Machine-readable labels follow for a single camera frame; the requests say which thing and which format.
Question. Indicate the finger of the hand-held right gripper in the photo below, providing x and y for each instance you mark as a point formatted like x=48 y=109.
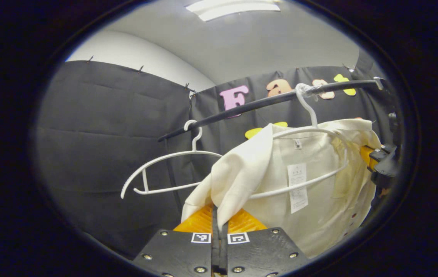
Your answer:
x=366 y=156

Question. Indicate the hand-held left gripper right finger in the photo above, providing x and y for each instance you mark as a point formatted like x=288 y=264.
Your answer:
x=261 y=252

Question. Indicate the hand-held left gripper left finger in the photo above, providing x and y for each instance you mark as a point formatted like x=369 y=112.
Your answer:
x=176 y=254

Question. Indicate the cream button shirt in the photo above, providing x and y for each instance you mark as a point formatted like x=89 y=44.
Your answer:
x=319 y=215

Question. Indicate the white plastic hanger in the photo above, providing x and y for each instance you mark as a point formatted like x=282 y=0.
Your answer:
x=306 y=105
x=165 y=157

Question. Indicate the black clothes rack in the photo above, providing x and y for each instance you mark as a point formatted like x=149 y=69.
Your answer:
x=242 y=107

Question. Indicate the black backdrop cloth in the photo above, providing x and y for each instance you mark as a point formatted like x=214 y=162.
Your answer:
x=107 y=134

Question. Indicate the large ceiling light panel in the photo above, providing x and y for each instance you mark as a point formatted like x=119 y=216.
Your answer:
x=234 y=7

